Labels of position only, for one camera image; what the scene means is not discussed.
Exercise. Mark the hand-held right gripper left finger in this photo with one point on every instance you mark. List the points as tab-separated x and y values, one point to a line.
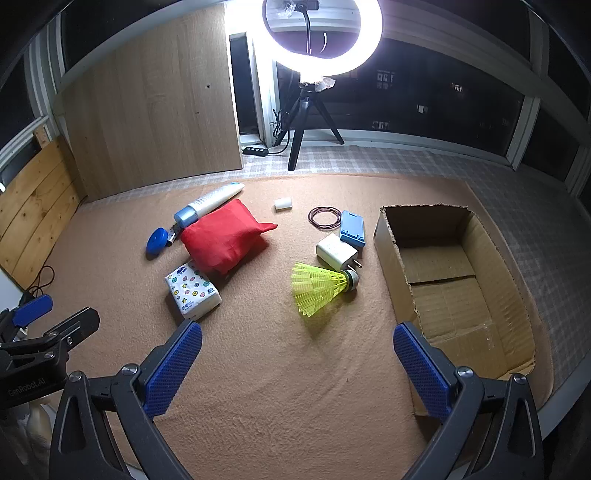
173	364

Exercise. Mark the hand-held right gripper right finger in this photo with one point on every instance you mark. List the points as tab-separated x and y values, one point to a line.
422	364

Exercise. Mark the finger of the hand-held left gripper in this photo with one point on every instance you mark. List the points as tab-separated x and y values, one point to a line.
74	330
32	308

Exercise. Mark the patterned tissue pack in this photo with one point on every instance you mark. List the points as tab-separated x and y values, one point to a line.
191	290

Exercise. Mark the cardboard box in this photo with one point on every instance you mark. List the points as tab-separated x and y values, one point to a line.
443	263

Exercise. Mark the yellow shuttlecock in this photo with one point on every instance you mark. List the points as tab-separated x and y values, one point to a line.
318	286

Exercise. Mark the red fabric pouch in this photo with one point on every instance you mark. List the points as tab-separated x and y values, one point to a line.
221	235

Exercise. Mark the white charger adapter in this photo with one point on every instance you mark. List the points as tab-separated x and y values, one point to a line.
334	251

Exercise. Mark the white lotion tube blue cap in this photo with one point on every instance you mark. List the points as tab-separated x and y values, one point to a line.
212	198

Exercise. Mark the white eraser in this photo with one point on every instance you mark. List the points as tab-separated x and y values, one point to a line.
283	204

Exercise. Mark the pine wood board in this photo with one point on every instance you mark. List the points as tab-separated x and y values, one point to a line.
37	203

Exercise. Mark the blue round lid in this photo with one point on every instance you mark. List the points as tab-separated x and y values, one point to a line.
157	242

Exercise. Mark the blue phone stand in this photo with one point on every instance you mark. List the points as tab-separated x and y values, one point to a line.
352	228

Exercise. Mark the checked bed sheet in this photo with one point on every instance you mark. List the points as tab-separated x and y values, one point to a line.
531	221

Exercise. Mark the light wooden panel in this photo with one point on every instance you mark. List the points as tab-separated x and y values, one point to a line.
152	115

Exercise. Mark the black power strip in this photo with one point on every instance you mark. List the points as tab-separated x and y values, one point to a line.
256	151

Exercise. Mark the white window frame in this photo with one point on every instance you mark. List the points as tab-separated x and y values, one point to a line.
415	138

